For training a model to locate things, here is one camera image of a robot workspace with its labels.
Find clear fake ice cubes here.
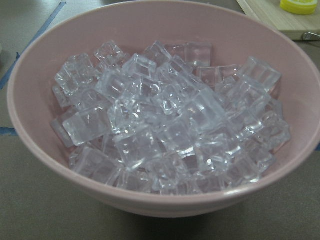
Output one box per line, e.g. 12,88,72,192
51,41,291,196

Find pink bowl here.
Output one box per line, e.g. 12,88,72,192
7,0,320,218

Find wooden cutting board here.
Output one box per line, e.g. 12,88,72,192
237,0,320,42

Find yellow lemon half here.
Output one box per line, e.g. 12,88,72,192
279,0,318,15

